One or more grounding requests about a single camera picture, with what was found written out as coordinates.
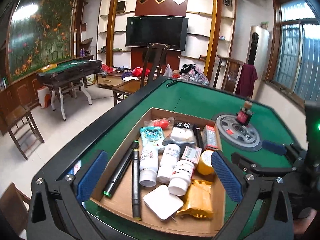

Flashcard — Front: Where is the yellow cap pill bottle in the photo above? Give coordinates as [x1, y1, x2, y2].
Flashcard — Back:
[167, 149, 216, 197]

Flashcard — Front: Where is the red grey medicine box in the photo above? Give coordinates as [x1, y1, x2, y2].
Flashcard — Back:
[202, 125, 219, 150]

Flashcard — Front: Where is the small white medicine box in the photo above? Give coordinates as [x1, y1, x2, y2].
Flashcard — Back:
[181, 146, 202, 166]

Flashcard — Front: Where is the black marker green cap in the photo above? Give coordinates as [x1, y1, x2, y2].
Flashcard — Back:
[103, 140, 139, 198]

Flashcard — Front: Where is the gold foil packet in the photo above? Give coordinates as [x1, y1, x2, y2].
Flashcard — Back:
[177, 179, 213, 219]

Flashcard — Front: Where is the black silver snack pouch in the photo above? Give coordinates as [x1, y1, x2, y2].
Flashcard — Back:
[162, 122, 197, 147]

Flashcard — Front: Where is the white bottle red label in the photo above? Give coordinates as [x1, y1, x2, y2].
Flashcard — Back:
[157, 144, 181, 184]

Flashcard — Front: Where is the white square charger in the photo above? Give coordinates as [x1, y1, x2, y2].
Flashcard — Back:
[143, 185, 183, 220]

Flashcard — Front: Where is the white pill bottle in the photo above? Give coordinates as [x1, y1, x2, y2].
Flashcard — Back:
[139, 146, 158, 187]

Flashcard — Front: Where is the red item clear package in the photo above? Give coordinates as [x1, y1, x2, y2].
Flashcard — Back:
[144, 117, 175, 130]

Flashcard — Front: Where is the teal cartoon tissue pack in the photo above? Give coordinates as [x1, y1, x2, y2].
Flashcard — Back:
[139, 126, 165, 153]

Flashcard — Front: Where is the black marker pink cap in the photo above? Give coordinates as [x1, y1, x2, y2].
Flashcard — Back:
[194, 127, 204, 149]

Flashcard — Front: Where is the person right hand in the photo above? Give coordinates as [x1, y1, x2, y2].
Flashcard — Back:
[293, 209, 317, 235]

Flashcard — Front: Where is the dark ink bottle cork stopper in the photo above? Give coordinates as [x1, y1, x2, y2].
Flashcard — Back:
[236, 101, 253, 126]

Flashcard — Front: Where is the cardboard box tray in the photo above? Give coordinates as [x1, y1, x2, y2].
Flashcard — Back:
[91, 108, 225, 239]

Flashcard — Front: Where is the maroon cloth on chair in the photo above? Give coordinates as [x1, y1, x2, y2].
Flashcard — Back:
[235, 64, 258, 98]

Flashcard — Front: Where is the wooden armchair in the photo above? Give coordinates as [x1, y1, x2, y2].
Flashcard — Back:
[213, 55, 245, 94]

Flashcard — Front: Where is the dark wooden side chair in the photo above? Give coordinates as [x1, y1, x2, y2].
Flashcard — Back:
[1, 105, 44, 160]

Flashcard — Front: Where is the pile of clothes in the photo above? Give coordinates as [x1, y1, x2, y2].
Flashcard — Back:
[179, 64, 209, 86]

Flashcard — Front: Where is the white orange stool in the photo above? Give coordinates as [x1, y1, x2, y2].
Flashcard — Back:
[37, 86, 51, 109]

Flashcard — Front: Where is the low wooden coffee table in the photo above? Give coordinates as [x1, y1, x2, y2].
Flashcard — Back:
[96, 72, 122, 89]

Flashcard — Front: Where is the white standing air conditioner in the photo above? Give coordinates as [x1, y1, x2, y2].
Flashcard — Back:
[246, 25, 270, 100]

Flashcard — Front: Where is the wooden chair by table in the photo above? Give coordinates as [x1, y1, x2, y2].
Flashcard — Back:
[111, 43, 171, 106]

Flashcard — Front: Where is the black flat television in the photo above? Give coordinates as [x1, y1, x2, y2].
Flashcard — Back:
[125, 16, 189, 51]

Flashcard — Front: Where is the flower wall painting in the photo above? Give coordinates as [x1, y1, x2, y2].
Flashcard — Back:
[8, 0, 74, 81]

